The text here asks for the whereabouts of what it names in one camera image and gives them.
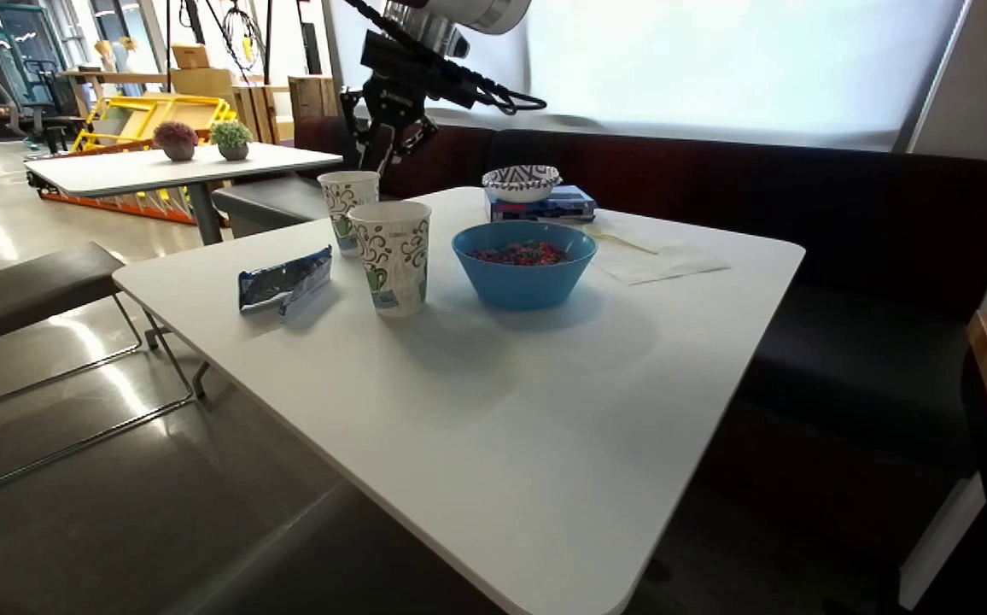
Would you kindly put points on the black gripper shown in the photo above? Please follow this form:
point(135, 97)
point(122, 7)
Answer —
point(383, 115)

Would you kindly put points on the floral paper cup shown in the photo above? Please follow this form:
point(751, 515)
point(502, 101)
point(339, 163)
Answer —
point(394, 253)
point(343, 194)

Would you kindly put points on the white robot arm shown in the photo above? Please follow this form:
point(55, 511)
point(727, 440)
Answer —
point(440, 28)

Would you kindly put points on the blue white patterned paper bowl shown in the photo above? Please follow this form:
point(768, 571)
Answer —
point(521, 182)

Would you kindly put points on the blue bowl of colourful beads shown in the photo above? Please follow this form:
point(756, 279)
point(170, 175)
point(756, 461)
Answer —
point(524, 263)

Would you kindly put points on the green round ornament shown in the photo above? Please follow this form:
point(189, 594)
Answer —
point(230, 138)

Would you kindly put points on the white side table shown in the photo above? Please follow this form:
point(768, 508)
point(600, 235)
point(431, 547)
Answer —
point(102, 175)

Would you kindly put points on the blue snack wrapper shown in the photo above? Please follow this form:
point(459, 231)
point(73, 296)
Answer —
point(286, 286)

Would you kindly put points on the blue cookie package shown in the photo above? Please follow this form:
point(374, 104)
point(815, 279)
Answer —
point(565, 202)

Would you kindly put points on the red round ornament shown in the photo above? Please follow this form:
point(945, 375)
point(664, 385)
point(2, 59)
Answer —
point(177, 141)

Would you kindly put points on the white paper napkin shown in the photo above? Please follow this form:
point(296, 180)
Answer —
point(638, 260)

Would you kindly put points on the grey chair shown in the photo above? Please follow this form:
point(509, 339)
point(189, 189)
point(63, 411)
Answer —
point(63, 282)

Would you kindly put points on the dark bench seat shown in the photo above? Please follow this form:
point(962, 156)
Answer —
point(850, 422)

